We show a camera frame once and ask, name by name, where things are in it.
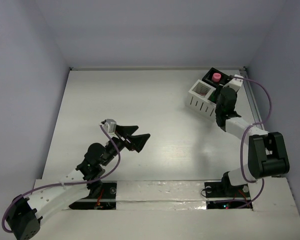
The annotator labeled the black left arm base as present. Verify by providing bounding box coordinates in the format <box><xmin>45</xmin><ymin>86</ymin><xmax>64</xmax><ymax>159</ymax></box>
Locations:
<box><xmin>68</xmin><ymin>181</ymin><xmax>117</xmax><ymax>210</ymax></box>

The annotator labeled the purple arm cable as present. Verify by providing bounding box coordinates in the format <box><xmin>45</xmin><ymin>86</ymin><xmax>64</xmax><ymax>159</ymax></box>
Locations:
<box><xmin>1</xmin><ymin>123</ymin><xmax>121</xmax><ymax>233</ymax></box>
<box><xmin>216</xmin><ymin>77</ymin><xmax>273</xmax><ymax>209</ymax></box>

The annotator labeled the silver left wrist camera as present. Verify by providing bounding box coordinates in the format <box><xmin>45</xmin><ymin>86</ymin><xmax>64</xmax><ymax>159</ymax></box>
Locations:
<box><xmin>99</xmin><ymin>118</ymin><xmax>117</xmax><ymax>137</ymax></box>

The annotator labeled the white slotted organizer box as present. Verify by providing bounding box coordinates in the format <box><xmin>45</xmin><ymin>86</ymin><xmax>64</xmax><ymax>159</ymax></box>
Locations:
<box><xmin>185</xmin><ymin>79</ymin><xmax>216</xmax><ymax>121</ymax></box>

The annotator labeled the black slotted organizer box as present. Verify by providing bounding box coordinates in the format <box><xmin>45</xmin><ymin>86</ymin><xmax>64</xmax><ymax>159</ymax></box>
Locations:
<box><xmin>202</xmin><ymin>67</ymin><xmax>230</xmax><ymax>88</ymax></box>

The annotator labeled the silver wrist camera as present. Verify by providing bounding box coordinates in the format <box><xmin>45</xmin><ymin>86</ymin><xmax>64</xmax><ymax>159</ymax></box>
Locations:
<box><xmin>99</xmin><ymin>118</ymin><xmax>117</xmax><ymax>137</ymax></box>
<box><xmin>223</xmin><ymin>74</ymin><xmax>244</xmax><ymax>93</ymax></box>

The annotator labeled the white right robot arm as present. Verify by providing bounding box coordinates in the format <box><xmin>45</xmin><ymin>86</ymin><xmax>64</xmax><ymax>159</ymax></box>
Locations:
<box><xmin>215</xmin><ymin>87</ymin><xmax>290</xmax><ymax>197</ymax></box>

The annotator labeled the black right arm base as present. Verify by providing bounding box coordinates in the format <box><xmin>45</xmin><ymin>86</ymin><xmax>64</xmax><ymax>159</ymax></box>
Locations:
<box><xmin>201</xmin><ymin>172</ymin><xmax>251</xmax><ymax>199</ymax></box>

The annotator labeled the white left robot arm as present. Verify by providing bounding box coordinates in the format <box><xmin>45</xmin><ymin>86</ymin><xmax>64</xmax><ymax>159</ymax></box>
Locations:
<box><xmin>1</xmin><ymin>119</ymin><xmax>151</xmax><ymax>240</ymax></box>

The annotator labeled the green highlighter black body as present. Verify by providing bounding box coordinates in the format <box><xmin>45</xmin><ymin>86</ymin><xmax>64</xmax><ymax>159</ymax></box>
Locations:
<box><xmin>210</xmin><ymin>94</ymin><xmax>215</xmax><ymax>102</ymax></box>

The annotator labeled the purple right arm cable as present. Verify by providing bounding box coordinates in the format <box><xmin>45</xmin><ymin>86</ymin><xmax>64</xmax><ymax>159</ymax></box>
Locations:
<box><xmin>216</xmin><ymin>77</ymin><xmax>273</xmax><ymax>209</ymax></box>

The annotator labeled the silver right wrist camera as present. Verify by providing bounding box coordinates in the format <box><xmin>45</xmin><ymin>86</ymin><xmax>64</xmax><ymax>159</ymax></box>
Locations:
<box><xmin>223</xmin><ymin>74</ymin><xmax>244</xmax><ymax>93</ymax></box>

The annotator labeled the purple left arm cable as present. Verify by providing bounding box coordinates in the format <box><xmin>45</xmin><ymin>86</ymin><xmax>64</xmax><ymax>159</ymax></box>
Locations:
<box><xmin>1</xmin><ymin>123</ymin><xmax>121</xmax><ymax>233</ymax></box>

